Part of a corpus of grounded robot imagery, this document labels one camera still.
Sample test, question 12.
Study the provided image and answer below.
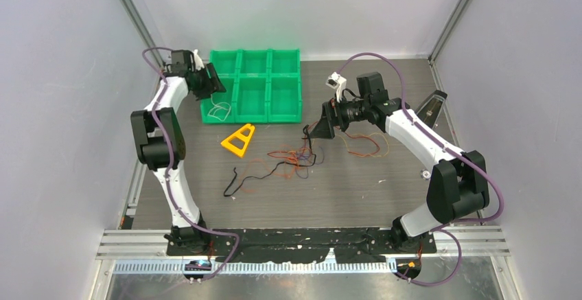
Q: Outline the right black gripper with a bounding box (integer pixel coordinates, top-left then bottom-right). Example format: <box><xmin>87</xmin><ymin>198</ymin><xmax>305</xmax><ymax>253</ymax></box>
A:
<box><xmin>310</xmin><ymin>93</ymin><xmax>371</xmax><ymax>139</ymax></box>

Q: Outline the red wire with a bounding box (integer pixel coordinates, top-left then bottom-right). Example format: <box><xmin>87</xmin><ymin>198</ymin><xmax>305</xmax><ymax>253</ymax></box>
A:
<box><xmin>267</xmin><ymin>125</ymin><xmax>382</xmax><ymax>163</ymax></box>

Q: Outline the white thin wire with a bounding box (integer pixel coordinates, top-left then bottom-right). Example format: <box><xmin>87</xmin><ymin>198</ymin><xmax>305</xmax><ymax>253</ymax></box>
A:
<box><xmin>207</xmin><ymin>93</ymin><xmax>233</xmax><ymax>122</ymax></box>

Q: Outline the black ribbon cable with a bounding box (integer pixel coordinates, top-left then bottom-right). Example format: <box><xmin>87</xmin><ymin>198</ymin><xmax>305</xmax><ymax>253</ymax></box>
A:
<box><xmin>222</xmin><ymin>125</ymin><xmax>326</xmax><ymax>198</ymax></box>

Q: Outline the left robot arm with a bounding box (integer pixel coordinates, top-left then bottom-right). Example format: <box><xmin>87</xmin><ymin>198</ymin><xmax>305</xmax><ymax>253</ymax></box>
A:
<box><xmin>130</xmin><ymin>49</ymin><xmax>226</xmax><ymax>255</ymax></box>

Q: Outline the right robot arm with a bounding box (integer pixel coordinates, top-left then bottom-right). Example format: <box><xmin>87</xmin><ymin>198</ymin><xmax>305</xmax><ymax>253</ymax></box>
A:
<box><xmin>310</xmin><ymin>72</ymin><xmax>490</xmax><ymax>252</ymax></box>

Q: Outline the green six-compartment bin tray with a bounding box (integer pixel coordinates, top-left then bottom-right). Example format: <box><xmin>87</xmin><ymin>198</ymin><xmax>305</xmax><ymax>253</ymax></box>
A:
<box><xmin>200</xmin><ymin>49</ymin><xmax>303</xmax><ymax>124</ymax></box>

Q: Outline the black metronome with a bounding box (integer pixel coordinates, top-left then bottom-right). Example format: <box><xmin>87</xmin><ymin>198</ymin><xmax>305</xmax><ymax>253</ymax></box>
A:
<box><xmin>415</xmin><ymin>90</ymin><xmax>447</xmax><ymax>129</ymax></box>

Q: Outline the small silver round part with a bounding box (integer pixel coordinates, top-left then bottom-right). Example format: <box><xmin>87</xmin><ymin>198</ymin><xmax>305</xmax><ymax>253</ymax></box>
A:
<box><xmin>420</xmin><ymin>170</ymin><xmax>432</xmax><ymax>180</ymax></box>

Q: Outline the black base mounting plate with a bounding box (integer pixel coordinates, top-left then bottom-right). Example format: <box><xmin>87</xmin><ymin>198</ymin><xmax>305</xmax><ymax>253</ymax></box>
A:
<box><xmin>164</xmin><ymin>227</ymin><xmax>437</xmax><ymax>264</ymax></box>

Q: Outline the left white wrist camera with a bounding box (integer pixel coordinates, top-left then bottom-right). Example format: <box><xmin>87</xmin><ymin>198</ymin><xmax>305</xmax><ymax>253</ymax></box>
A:
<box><xmin>192</xmin><ymin>49</ymin><xmax>205</xmax><ymax>71</ymax></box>

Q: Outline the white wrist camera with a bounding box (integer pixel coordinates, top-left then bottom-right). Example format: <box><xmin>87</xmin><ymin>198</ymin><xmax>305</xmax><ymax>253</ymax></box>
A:
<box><xmin>325</xmin><ymin>72</ymin><xmax>347</xmax><ymax>102</ymax></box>
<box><xmin>192</xmin><ymin>49</ymin><xmax>205</xmax><ymax>71</ymax></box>

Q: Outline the purple wire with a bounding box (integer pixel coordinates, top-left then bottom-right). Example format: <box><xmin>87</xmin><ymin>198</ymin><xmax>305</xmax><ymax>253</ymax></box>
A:
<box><xmin>290</xmin><ymin>150</ymin><xmax>319</xmax><ymax>181</ymax></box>

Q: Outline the yellow wire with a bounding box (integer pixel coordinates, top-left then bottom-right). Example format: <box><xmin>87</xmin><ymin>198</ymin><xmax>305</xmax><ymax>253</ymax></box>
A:
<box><xmin>338</xmin><ymin>132</ymin><xmax>390</xmax><ymax>159</ymax></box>

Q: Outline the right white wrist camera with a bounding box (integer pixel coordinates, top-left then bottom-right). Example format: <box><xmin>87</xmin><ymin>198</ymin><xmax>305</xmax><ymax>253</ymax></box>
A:
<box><xmin>325</xmin><ymin>72</ymin><xmax>347</xmax><ymax>102</ymax></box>

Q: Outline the yellow triangular plastic bracket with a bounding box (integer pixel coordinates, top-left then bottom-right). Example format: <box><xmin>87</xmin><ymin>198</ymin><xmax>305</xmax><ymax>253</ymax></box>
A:
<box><xmin>220</xmin><ymin>124</ymin><xmax>255</xmax><ymax>158</ymax></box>

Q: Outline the orange wire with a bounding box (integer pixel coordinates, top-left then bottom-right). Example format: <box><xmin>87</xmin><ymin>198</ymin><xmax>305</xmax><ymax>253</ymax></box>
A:
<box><xmin>238</xmin><ymin>152</ymin><xmax>314</xmax><ymax>194</ymax></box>

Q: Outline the slotted cable duct rail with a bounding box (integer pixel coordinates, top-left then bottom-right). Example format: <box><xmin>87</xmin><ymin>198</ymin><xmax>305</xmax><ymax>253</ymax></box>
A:
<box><xmin>113</xmin><ymin>259</ymin><xmax>397</xmax><ymax>275</ymax></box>

